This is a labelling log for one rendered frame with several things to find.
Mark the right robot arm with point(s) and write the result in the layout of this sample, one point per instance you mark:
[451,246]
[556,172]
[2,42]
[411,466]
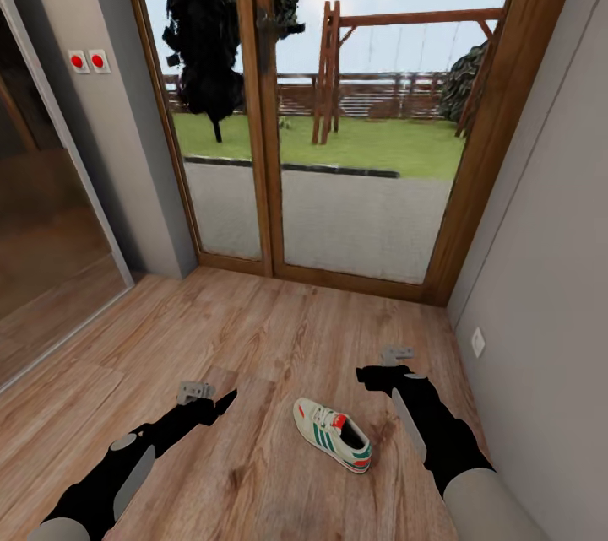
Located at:
[481,505]

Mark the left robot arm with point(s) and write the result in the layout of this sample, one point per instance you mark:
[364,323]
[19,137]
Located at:
[88,510]

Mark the gym shoe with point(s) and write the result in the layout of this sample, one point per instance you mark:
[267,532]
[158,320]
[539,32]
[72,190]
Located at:
[336,434]

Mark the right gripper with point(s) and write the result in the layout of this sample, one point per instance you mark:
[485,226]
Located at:
[374,377]

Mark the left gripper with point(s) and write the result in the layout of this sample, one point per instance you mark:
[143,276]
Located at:
[202,411]

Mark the electric switch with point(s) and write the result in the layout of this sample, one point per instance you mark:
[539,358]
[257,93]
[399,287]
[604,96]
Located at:
[101,63]
[79,61]

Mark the wall socket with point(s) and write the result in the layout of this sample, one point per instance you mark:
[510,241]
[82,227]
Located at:
[478,342]

